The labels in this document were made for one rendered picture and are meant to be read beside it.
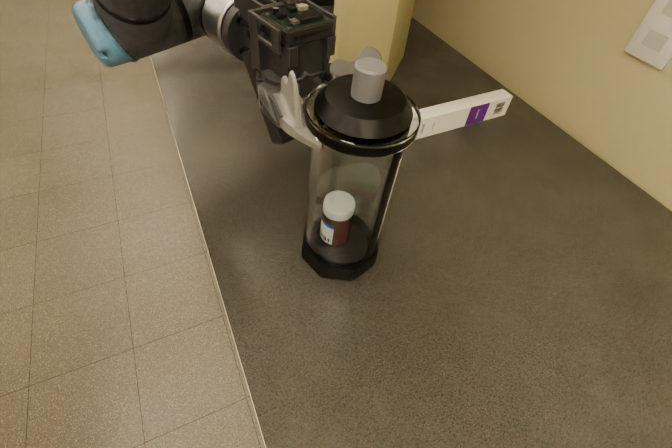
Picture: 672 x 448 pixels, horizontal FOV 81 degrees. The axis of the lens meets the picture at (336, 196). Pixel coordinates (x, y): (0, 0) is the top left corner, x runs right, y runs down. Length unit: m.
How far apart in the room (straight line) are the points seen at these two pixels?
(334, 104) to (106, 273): 1.54
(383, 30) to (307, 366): 0.57
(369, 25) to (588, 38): 0.40
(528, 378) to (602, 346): 0.11
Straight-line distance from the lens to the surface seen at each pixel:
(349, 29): 0.73
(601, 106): 0.89
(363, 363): 0.47
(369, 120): 0.34
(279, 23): 0.41
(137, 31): 0.50
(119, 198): 2.05
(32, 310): 1.82
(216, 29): 0.50
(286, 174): 0.64
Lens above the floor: 1.38
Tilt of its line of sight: 46 degrees down
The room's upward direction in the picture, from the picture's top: 6 degrees clockwise
